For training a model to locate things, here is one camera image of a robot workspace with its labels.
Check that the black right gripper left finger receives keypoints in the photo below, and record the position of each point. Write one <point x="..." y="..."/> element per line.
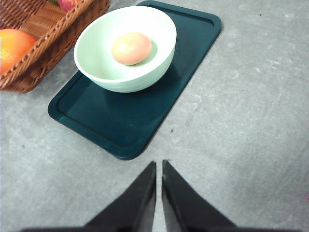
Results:
<point x="134" y="211"/>

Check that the red yellow apple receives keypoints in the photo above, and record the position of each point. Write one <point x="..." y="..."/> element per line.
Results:
<point x="68" y="5"/>

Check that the brown egg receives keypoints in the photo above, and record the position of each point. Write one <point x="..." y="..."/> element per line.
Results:
<point x="131" y="48"/>

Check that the dark teal rectangular tray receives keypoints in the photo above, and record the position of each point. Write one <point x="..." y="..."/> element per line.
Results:
<point x="127" y="124"/>

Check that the brown wicker basket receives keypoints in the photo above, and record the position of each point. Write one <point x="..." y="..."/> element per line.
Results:
<point x="55" y="32"/>

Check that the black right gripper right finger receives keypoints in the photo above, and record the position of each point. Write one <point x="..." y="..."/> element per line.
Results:
<point x="184" y="210"/>

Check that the orange fruit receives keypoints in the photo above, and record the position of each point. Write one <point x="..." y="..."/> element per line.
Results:
<point x="14" y="44"/>

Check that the light green ceramic bowl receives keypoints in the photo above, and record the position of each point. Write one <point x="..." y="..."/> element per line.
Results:
<point x="93" y="52"/>

